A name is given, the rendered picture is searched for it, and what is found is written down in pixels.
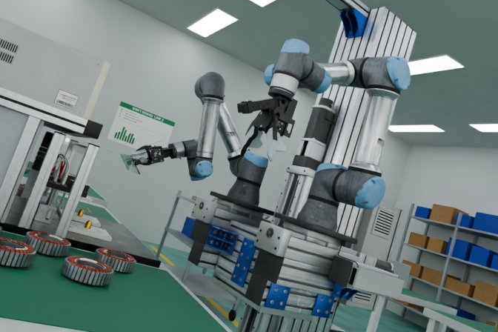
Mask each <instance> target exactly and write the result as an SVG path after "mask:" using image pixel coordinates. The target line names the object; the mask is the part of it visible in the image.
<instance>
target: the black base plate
mask: <svg viewBox="0 0 498 332"><path fill-rule="evenodd" d="M27 200H28V199H26V198H22V197H20V196H17V195H15V198H14V200H13V203H12V205H11V207H10V211H9V213H8V215H7V218H6V220H5V222H4V223H3V225H2V229H1V230H3V231H7V232H10V233H16V234H19V235H22V236H26V234H27V232H30V231H40V232H41V231H42V232H43V233H44V232H45V233H49V235H50V233H51V234H52V235H53V234H54V232H55V230H56V227H57V224H58V222H59V219H60V215H59V212H58V211H55V213H54V215H53V218H52V221H51V223H50V224H48V223H44V222H39V221H36V220H34V217H33V221H32V223H31V225H30V228H29V229H27V228H23V227H22V228H21V227H18V223H19V220H20V218H21V215H22V213H23V210H24V207H25V205H26V203H27ZM56 210H58V206H56ZM84 215H87V214H84ZM87 216H90V215H87ZM92 217H95V216H92ZM95 218H97V219H98V221H99V222H100V224H101V227H100V228H102V229H105V230H106V231H107V232H108V233H109V235H110V236H111V237H112V241H111V242H109V241H106V240H103V239H97V238H94V237H91V236H86V235H83V234H80V233H74V232H71V231H67V235H66V237H65V238H64V239H67V240H68V241H69V242H70V243H71V247H72V248H78V249H81V250H86V251H90V252H94V253H95V252H96V249H99V248H109V249H112V250H117V252H118V251H120V252H122V253H126V254H128V255H130V256H132V257H133V258H134V259H135V260H136V263H139V264H143V265H149V266H152V267H155V268H159V266H160V264H161V261H160V260H159V259H158V258H157V257H156V256H155V255H154V254H153V253H152V252H151V251H150V250H149V249H148V248H147V247H146V246H145V245H143V244H142V243H141V242H140V241H139V240H138V239H137V238H136V237H135V236H134V235H133V234H132V233H131V232H130V231H129V230H128V229H127V228H126V227H125V226H124V225H123V224H119V223H117V222H112V221H109V220H106V219H101V218H98V217H95Z"/></svg>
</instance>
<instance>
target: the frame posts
mask: <svg viewBox="0 0 498 332"><path fill-rule="evenodd" d="M46 133H51V132H48V131H47V132H46ZM51 134H53V133H51ZM65 136H66V135H65V134H63V133H60V132H57V131H55V133H54V134H53V138H52V139H51V142H50V145H49V147H48V148H47V152H46V154H45V157H44V160H43V162H42V164H41V167H40V170H39V171H38V172H35V171H30V175H29V176H28V179H27V182H26V184H25V186H24V190H23V191H22V194H21V197H22V198H26V199H28V200H27V203H26V205H25V207H24V210H23V213H22V215H21V218H20V220H19V223H18V227H21V228H22V227H23V228H27V229H29V228H30V225H31V223H32V221H33V217H34V215H35V213H36V210H37V207H38V206H39V202H40V200H41V197H42V194H43V192H44V189H45V187H46V185H47V181H48V179H49V177H50V174H51V172H52V169H53V166H54V164H55V162H56V159H57V156H58V154H59V151H60V149H61V146H62V143H63V141H64V138H65ZM72 143H76V144H78V143H79V142H77V141H74V140H72V139H71V140H70V144H69V145H68V148H67V151H66V153H65V155H64V157H66V158H68V160H69V163H71V160H72V158H73V154H74V153H75V151H73V150H71V149H70V148H71V146H72ZM41 147H42V146H41ZM44 148H46V147H44ZM99 148H100V146H98V145H94V144H91V143H88V146H87V149H86V151H85V154H84V157H83V159H82V163H81V164H80V167H79V170H78V173H77V174H76V178H75V180H74V183H73V186H72V188H71V190H70V193H69V196H68V198H67V201H66V203H65V206H64V209H63V211H62V214H61V217H60V219H59V222H58V224H57V227H56V230H55V232H54V234H55V235H56V236H61V237H63V238H65V237H66V235H67V231H68V229H69V227H70V223H71V221H72V219H73V215H74V213H75V211H76V208H77V205H78V203H79V200H80V198H81V195H82V192H83V190H84V186H85V184H86V182H87V178H88V176H89V174H90V171H91V168H92V166H93V163H94V161H95V158H96V155H97V153H98V151H99ZM59 191H60V190H56V191H55V193H54V196H53V199H52V201H51V204H55V202H56V199H57V196H58V194H59Z"/></svg>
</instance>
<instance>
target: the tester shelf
mask: <svg viewBox="0 0 498 332"><path fill-rule="evenodd" d="M0 105H1V106H3V107H7V108H10V109H12V110H15V111H18V112H20V113H24V114H27V115H29V116H33V117H35V118H38V119H41V120H43V121H45V122H44V125H43V126H45V127H49V128H52V129H54V130H57V131H60V132H63V133H67V134H69V135H71V136H75V137H82V138H89V139H98V138H99V135H100V133H101V130H102V127H103V124H99V123H97V122H93V121H91V120H89V119H85V118H82V117H80V116H77V115H74V114H72V113H68V112H66V111H64V110H60V109H58V108H56V107H52V106H50V105H48V104H44V103H42V102H38V101H36V100H34V99H30V98H27V97H26V96H22V95H20V94H17V93H14V92H12V91H9V90H5V89H4V88H1V87H0Z"/></svg>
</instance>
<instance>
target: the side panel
mask: <svg viewBox="0 0 498 332"><path fill-rule="evenodd" d="M40 121H41V119H38V118H35V117H33V116H29V115H27V114H24V113H20V112H18V111H15V110H12V109H10V108H7V107H3V106H1V105H0V221H1V218H2V216H3V213H4V210H5V208H6V206H7V203H8V201H9V198H10V195H11V193H12V191H13V188H14V186H15V183H16V180H17V178H18V176H19V173H20V171H21V168H22V165H23V164H24V160H25V158H26V156H27V153H28V151H29V149H30V146H31V144H32V141H33V138H34V136H35V134H36V131H37V129H38V126H39V123H40Z"/></svg>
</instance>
